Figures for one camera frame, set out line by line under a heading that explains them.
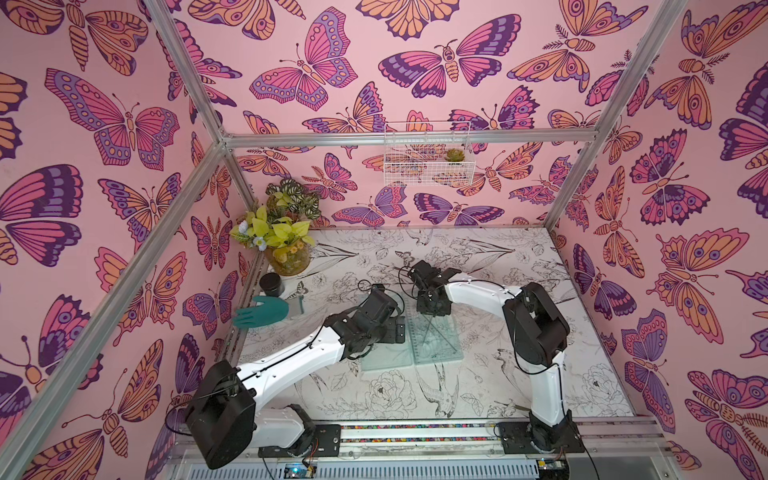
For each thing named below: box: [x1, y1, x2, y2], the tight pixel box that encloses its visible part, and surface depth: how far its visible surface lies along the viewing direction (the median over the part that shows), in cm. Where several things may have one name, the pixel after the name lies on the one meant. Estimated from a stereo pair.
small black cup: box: [259, 272, 285, 297], surface depth 102 cm
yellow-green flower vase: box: [230, 206, 316, 276], surface depth 93 cm
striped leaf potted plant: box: [265, 179, 321, 220], surface depth 102 cm
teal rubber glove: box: [233, 296, 289, 328], surface depth 99 cm
